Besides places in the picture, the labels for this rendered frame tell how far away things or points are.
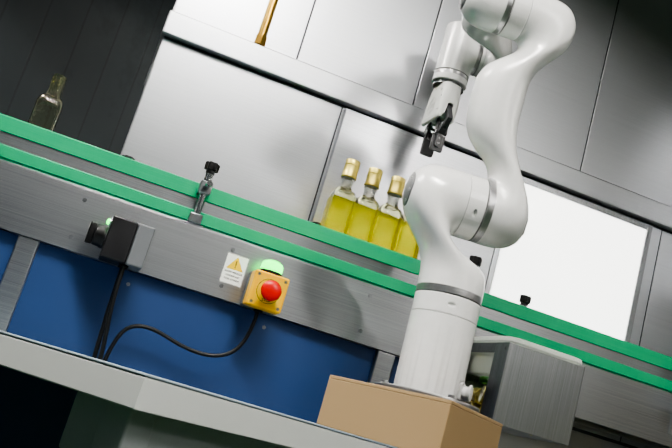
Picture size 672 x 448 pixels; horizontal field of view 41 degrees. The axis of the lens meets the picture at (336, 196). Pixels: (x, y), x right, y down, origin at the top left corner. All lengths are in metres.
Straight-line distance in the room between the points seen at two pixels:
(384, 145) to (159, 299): 0.73
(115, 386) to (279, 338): 0.94
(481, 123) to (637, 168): 0.98
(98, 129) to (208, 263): 2.78
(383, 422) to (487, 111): 0.59
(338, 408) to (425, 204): 0.38
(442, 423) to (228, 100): 1.04
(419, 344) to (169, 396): 0.73
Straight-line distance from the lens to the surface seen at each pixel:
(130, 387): 0.90
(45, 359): 0.99
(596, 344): 2.22
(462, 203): 1.61
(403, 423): 1.47
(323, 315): 1.82
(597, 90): 2.56
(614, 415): 2.22
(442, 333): 1.56
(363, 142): 2.19
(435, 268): 1.59
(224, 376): 1.79
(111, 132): 4.56
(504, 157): 1.66
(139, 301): 1.77
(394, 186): 2.05
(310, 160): 2.17
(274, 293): 1.69
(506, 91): 1.68
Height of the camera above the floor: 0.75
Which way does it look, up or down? 14 degrees up
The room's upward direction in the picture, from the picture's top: 16 degrees clockwise
